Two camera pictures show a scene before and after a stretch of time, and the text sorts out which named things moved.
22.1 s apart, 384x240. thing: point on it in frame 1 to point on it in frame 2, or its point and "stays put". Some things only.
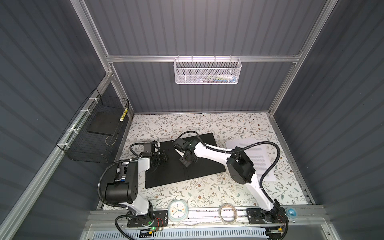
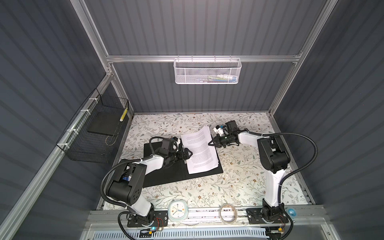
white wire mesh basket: [207, 71] stays put
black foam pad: [106, 122] stays put
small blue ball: [291, 213] stays put
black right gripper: [186, 164] to [217, 140]
